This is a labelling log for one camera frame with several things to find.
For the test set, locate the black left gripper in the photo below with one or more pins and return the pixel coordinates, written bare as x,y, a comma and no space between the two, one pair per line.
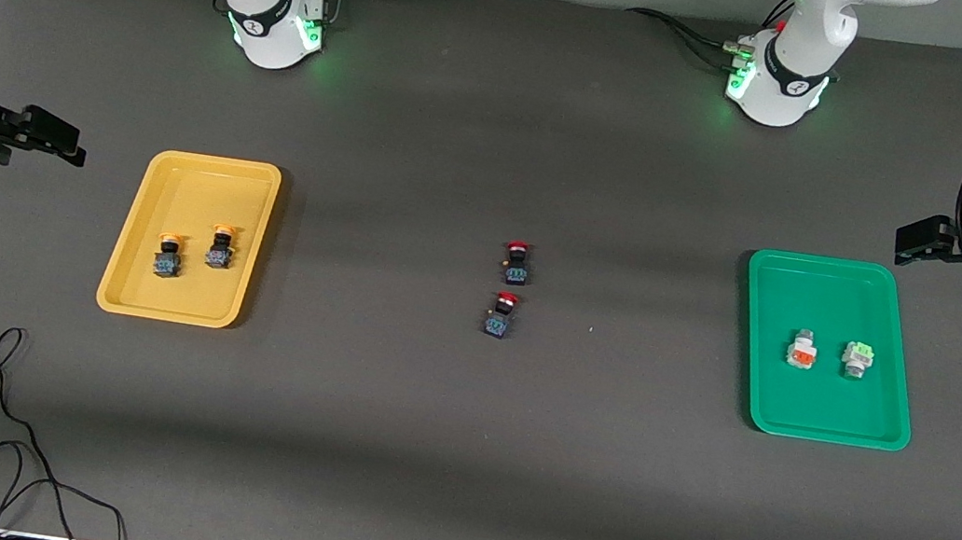
959,239

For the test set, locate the yellow push button switch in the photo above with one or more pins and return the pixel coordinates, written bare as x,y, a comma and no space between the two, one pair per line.
167,264
219,255

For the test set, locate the green button orange contact block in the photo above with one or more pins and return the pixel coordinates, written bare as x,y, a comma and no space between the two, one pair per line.
802,353

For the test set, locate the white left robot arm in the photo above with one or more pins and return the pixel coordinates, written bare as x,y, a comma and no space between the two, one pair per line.
807,24

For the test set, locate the green plastic tray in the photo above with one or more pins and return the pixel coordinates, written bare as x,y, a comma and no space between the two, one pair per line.
811,401

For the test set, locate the yellow plastic tray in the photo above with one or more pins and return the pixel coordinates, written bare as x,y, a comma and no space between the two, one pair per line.
195,296

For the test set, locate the red push button switch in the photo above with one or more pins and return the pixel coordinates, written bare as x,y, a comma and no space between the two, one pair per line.
516,267
499,320

